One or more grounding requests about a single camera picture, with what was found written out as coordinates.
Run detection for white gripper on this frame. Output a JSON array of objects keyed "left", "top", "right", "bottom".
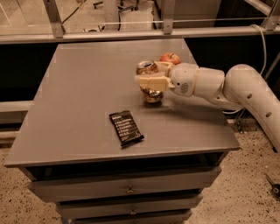
[{"left": 134, "top": 61, "right": 199, "bottom": 97}]

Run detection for orange soda can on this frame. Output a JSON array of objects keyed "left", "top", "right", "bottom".
[{"left": 136, "top": 59, "right": 164, "bottom": 103}]

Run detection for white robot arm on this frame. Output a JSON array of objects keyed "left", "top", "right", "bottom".
[{"left": 135, "top": 62, "right": 280, "bottom": 151}]

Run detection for red apple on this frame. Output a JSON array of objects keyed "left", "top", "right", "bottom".
[{"left": 159, "top": 52, "right": 181, "bottom": 65}]

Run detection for black snack bar wrapper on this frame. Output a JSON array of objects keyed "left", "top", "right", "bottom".
[{"left": 109, "top": 110, "right": 144, "bottom": 147}]

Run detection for grey drawer cabinet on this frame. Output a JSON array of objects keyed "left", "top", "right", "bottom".
[{"left": 5, "top": 39, "right": 239, "bottom": 224}]

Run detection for grey metal railing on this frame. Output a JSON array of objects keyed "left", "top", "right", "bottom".
[{"left": 0, "top": 0, "right": 280, "bottom": 44}]

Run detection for black caster wheel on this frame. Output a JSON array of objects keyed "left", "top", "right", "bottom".
[{"left": 265, "top": 174, "right": 280, "bottom": 197}]

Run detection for white cable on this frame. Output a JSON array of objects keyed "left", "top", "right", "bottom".
[{"left": 221, "top": 24, "right": 268, "bottom": 116}]

